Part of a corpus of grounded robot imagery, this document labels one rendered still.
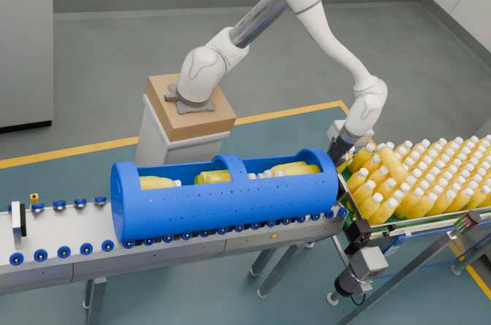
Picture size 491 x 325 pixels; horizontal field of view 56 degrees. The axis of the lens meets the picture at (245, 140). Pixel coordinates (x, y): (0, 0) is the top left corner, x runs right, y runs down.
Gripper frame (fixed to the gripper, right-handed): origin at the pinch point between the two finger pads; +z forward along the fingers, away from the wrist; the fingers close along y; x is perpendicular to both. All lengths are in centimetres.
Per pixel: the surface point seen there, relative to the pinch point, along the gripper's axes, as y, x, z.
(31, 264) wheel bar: -13, 118, 23
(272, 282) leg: -11, -3, 94
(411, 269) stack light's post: -39, -48, 37
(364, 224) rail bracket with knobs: -21.9, -17.1, 15.9
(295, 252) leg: -11, -3, 58
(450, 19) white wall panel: 279, -376, 105
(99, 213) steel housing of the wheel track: 4, 93, 23
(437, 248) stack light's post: -39, -48, 16
